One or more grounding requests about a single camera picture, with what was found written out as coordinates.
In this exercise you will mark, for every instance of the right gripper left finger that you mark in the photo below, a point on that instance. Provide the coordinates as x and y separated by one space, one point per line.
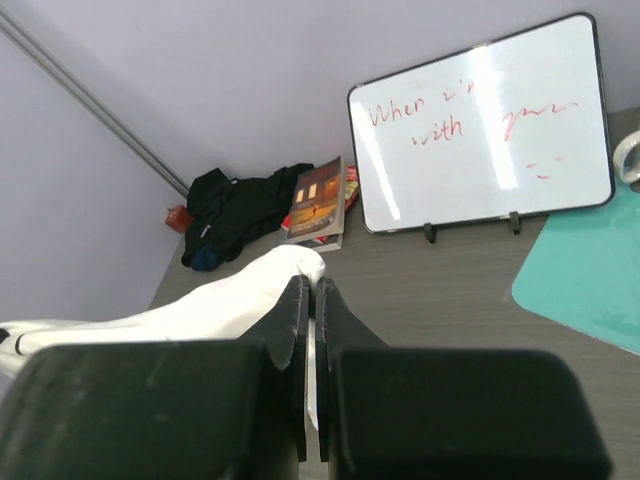
220 409

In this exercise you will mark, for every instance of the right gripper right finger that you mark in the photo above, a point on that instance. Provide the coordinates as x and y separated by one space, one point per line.
433 413

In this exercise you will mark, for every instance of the white t-shirt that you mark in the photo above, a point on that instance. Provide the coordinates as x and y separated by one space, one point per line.
222 309

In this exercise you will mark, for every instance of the brown Edward Tulane book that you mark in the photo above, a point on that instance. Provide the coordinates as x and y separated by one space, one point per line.
318 205

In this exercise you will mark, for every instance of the red Treehouse book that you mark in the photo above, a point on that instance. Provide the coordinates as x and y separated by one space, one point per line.
352 187

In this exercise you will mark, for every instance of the blue Nineteen Eighty-Four book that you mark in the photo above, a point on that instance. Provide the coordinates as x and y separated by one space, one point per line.
324 243

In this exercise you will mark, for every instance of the dark blue cloth ball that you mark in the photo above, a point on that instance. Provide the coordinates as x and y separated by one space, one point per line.
205 260

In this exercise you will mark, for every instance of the left whiteboard stand foot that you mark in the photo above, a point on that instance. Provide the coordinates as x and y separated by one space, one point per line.
430 233

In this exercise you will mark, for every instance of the whiteboard stand foot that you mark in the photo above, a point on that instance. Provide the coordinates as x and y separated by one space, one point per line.
514 223
430 233

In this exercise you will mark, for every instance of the black t-shirt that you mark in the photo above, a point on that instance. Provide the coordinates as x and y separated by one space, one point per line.
230 213

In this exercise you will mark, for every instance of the red cube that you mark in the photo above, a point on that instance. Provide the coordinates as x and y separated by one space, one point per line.
178 218

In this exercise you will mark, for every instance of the right whiteboard stand foot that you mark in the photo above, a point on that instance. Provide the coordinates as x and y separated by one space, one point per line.
514 223

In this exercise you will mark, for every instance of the teal cutting board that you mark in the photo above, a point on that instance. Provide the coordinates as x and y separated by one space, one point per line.
583 271

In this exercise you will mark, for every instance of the white whiteboard with writing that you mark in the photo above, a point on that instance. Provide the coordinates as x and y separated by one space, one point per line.
511 128

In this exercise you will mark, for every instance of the white mug yellow inside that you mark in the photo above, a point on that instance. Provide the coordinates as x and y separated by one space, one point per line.
626 158

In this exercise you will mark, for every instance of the left aluminium frame post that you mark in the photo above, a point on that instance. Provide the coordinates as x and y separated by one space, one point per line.
34 49

